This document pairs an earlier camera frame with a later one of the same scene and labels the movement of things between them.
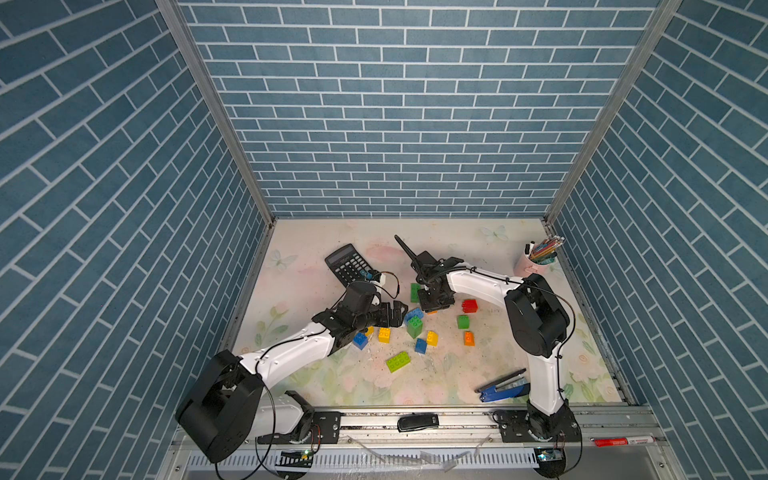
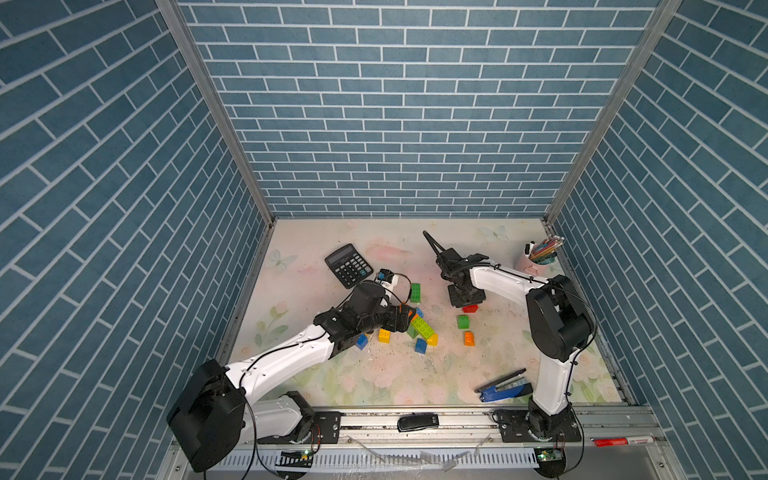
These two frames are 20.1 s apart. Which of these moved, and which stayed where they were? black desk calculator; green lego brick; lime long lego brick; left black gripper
Moved: lime long lego brick
Stayed: left black gripper; black desk calculator; green lego brick
